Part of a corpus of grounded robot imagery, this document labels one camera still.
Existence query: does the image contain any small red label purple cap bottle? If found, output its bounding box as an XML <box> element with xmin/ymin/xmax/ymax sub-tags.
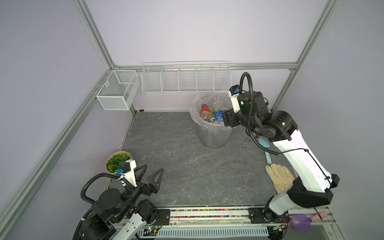
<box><xmin>200</xmin><ymin>104</ymin><xmax>212</xmax><ymax>122</ymax></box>

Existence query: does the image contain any purple scoop pink handle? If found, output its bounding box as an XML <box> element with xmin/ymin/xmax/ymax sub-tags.
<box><xmin>289</xmin><ymin>212</ymin><xmax>328</xmax><ymax>232</ymax></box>

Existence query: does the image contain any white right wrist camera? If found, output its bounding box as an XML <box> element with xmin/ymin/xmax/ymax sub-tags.
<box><xmin>228</xmin><ymin>85</ymin><xmax>242</xmax><ymax>113</ymax></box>

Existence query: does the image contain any beige work glove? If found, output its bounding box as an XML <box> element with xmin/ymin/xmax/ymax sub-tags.
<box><xmin>265</xmin><ymin>164</ymin><xmax>295</xmax><ymax>195</ymax></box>

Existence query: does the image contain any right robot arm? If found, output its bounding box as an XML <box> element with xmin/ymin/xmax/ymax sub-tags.
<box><xmin>223</xmin><ymin>72</ymin><xmax>340</xmax><ymax>223</ymax></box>

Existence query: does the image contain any blue label bottle white cap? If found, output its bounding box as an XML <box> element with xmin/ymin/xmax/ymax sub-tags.
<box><xmin>213</xmin><ymin>99</ymin><xmax>224</xmax><ymax>123</ymax></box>

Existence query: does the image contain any light blue garden trowel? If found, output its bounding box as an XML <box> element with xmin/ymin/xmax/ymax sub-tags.
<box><xmin>258</xmin><ymin>138</ymin><xmax>273</xmax><ymax>165</ymax></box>

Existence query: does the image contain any potted green plant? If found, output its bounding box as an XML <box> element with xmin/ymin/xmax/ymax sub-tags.
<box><xmin>105</xmin><ymin>151</ymin><xmax>132</xmax><ymax>174</ymax></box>

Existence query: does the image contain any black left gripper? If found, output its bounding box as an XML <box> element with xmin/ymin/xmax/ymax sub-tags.
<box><xmin>112</xmin><ymin>164</ymin><xmax>164</xmax><ymax>222</ymax></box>

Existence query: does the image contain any white wire wall shelf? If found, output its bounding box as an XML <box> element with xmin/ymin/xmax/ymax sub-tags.
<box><xmin>142</xmin><ymin>61</ymin><xmax>232</xmax><ymax>94</ymax></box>

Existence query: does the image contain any white mesh wall basket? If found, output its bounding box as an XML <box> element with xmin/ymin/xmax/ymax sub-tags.
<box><xmin>96</xmin><ymin>70</ymin><xmax>140</xmax><ymax>111</ymax></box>

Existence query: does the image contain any grey mesh waste bin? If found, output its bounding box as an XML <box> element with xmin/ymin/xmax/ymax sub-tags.
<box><xmin>191</xmin><ymin>94</ymin><xmax>238</xmax><ymax>149</ymax></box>

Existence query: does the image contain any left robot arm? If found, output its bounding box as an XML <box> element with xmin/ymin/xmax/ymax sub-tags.
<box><xmin>73</xmin><ymin>161</ymin><xmax>164</xmax><ymax>240</ymax></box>

